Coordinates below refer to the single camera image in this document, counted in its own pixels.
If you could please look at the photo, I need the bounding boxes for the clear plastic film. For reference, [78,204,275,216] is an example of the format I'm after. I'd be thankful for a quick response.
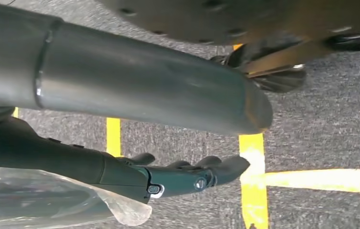
[0,167,153,229]

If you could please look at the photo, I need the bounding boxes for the silver robot leg shell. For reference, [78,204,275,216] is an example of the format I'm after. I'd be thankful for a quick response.
[0,0,274,136]

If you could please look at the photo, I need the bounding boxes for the yellow floor tape square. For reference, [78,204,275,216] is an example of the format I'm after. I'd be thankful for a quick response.
[233,43,360,229]

